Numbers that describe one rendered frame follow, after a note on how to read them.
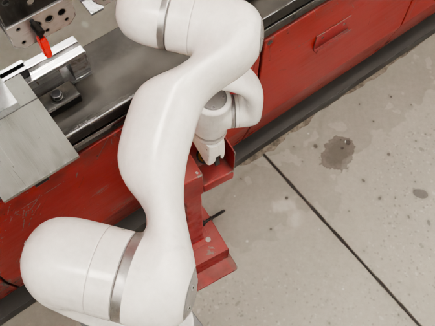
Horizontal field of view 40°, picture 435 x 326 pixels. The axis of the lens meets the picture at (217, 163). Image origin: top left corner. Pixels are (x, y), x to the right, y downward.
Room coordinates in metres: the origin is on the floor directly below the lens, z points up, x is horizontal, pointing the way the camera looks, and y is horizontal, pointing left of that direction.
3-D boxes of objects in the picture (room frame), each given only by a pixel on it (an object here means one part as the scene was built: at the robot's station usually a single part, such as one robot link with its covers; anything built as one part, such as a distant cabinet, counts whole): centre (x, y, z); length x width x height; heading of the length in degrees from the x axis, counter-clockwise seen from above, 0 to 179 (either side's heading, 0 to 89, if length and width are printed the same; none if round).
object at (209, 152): (0.70, 0.02, 0.85); 0.10 x 0.07 x 0.11; 30
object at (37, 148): (0.62, 0.45, 1.00); 0.26 x 0.18 x 0.01; 38
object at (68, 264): (0.22, 0.16, 1.30); 0.19 x 0.12 x 0.24; 76
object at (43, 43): (0.78, 0.38, 1.12); 0.04 x 0.02 x 0.10; 38
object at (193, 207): (0.70, 0.08, 0.39); 0.05 x 0.05 x 0.54; 31
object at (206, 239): (0.70, 0.08, 0.13); 0.10 x 0.10 x 0.01; 31
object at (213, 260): (0.67, 0.07, 0.06); 0.25 x 0.20 x 0.12; 31
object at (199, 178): (0.70, 0.08, 0.75); 0.20 x 0.16 x 0.18; 121
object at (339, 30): (1.24, -0.37, 0.59); 0.15 x 0.02 x 0.07; 128
